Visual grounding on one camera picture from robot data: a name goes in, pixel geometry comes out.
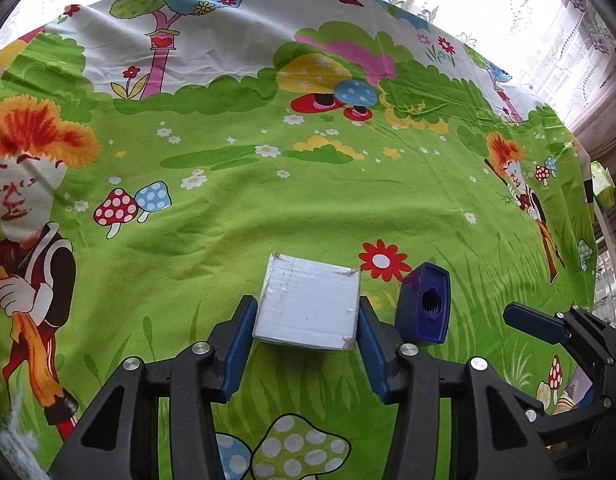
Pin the dark blue plastic block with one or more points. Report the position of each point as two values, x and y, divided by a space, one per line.
422 310

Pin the green cartoon printed tablecloth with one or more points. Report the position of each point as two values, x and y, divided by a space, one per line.
288 200

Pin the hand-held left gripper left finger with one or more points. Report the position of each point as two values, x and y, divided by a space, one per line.
240 345

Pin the small plain white box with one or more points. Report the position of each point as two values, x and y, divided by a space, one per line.
308 310

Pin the green tissue pack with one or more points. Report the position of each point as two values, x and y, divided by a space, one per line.
601 185

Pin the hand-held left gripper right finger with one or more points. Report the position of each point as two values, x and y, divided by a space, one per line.
375 350

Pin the white fluffy tuft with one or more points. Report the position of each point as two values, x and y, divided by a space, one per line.
18 442

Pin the brown curtain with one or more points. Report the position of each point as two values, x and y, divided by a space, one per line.
612 135

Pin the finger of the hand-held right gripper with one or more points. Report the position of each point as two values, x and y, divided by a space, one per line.
535 327
562 417

